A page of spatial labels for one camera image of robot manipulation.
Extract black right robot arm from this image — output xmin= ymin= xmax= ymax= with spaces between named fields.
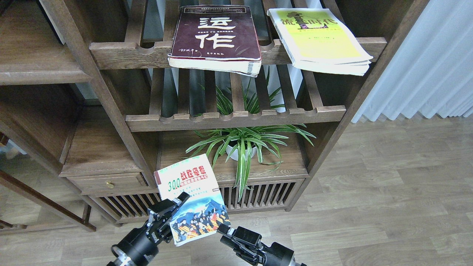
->
xmin=217 ymin=224 xmax=306 ymax=266

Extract maroon book white characters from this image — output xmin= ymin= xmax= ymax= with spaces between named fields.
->
xmin=168 ymin=5 xmax=262 ymax=77

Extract white pleated curtain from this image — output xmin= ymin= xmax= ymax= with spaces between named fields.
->
xmin=351 ymin=0 xmax=473 ymax=123

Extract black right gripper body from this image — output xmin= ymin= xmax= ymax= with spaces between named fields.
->
xmin=220 ymin=227 xmax=296 ymax=266

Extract brass drawer knob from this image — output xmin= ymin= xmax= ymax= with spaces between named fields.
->
xmin=105 ymin=181 xmax=115 ymax=189

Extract white plant pot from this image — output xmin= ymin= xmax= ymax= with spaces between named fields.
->
xmin=226 ymin=141 xmax=257 ymax=161

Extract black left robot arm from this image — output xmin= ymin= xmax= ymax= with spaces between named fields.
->
xmin=108 ymin=192 xmax=190 ymax=266

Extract green spider plant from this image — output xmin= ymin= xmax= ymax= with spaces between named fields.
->
xmin=180 ymin=65 xmax=316 ymax=202

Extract dark wooden bookshelf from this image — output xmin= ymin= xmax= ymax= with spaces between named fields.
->
xmin=1 ymin=0 xmax=428 ymax=224

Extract yellow cover book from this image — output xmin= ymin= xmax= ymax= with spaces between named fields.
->
xmin=267 ymin=8 xmax=373 ymax=76

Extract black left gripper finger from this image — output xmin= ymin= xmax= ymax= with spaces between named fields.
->
xmin=172 ymin=192 xmax=190 ymax=207

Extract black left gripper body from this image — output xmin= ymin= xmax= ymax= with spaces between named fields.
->
xmin=111 ymin=199 xmax=179 ymax=266

